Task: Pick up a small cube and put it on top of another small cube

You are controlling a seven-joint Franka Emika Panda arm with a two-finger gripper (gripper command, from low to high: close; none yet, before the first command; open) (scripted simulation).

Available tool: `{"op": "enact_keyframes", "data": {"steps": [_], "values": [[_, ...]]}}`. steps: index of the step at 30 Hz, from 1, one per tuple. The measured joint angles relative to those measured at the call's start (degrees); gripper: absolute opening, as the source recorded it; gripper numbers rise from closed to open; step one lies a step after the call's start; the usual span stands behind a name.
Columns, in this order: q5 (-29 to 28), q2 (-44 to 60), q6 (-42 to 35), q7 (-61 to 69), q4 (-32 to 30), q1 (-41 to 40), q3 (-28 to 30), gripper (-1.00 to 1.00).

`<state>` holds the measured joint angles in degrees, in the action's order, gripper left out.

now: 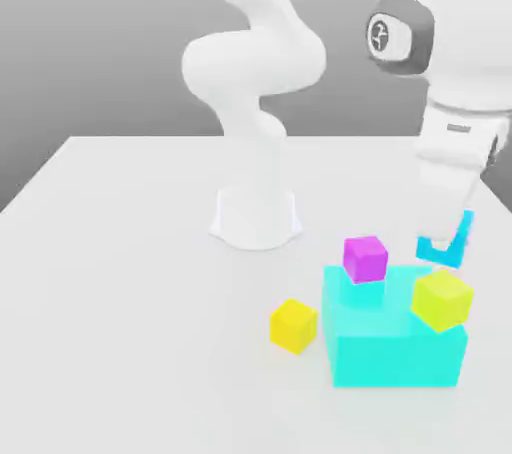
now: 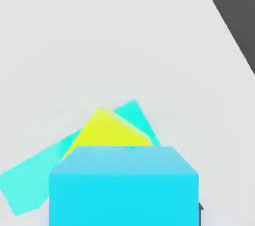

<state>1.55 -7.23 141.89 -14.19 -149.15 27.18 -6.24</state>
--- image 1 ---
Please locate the small magenta cube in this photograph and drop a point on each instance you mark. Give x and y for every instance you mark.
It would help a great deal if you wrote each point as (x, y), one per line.
(366, 262)

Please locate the large cyan box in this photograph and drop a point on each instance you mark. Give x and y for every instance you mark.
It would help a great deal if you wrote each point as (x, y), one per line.
(400, 362)

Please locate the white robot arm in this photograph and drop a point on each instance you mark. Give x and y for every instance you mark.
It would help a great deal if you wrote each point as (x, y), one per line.
(256, 62)

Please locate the small yellow cube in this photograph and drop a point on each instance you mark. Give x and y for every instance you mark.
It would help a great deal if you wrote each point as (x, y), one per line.
(294, 326)

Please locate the small blue cube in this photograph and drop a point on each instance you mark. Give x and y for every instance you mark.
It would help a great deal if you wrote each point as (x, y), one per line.
(440, 258)

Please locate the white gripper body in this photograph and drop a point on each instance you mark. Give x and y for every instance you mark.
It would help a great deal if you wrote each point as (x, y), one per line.
(452, 146)

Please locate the small yellow-green cube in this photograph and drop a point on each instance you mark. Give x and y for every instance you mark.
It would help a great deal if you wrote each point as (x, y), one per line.
(442, 300)

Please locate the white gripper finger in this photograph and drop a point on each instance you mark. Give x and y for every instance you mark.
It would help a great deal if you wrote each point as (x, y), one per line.
(444, 202)

